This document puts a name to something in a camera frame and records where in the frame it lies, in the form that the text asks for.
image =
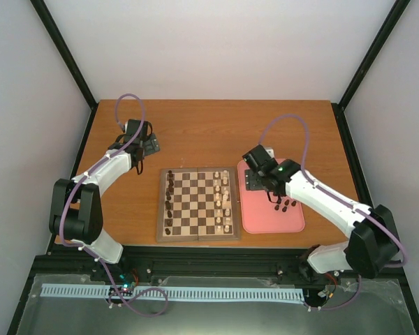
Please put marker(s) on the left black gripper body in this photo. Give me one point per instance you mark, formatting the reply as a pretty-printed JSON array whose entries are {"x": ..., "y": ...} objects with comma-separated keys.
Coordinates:
[{"x": 153, "y": 146}]

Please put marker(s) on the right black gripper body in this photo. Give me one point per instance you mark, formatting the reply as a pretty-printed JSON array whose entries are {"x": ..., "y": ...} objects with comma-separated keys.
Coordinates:
[{"x": 254, "y": 185}]

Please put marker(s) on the dark bishop chess piece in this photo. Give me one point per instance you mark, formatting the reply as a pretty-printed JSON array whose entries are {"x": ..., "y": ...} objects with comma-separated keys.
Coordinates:
[{"x": 169, "y": 190}]

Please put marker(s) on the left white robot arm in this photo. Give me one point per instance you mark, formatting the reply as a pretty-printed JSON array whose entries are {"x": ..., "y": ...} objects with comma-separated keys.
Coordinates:
[{"x": 76, "y": 211}]

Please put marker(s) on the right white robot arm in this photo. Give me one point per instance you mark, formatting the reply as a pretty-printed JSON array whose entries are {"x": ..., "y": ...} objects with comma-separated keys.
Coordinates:
[{"x": 370, "y": 247}]

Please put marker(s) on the wooden chess board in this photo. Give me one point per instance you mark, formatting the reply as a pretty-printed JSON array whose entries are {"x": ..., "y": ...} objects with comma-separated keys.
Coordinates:
[{"x": 195, "y": 215}]

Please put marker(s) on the pink plastic tray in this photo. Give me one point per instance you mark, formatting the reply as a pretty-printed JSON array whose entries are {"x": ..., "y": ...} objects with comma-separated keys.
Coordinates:
[{"x": 259, "y": 215}]

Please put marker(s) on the black aluminium frame rail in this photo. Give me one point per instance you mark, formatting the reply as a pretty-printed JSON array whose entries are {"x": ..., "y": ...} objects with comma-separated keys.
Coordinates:
[{"x": 288, "y": 265}]

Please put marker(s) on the light blue cable duct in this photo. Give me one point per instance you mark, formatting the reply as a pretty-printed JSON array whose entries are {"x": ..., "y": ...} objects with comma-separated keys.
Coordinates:
[{"x": 176, "y": 294}]

